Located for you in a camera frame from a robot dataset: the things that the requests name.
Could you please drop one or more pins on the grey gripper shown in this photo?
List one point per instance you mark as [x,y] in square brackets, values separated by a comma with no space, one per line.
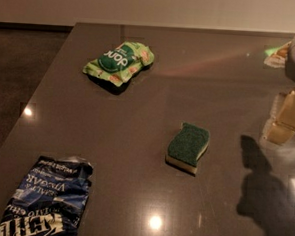
[280,128]

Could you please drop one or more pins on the green and yellow sponge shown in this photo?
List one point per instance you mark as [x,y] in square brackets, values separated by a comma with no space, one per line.
[187,147]

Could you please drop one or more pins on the green snack packet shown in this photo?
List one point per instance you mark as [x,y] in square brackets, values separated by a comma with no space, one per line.
[119,65]

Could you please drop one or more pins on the blue salt vinegar chip bag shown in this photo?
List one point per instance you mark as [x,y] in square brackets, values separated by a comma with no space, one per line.
[50,199]

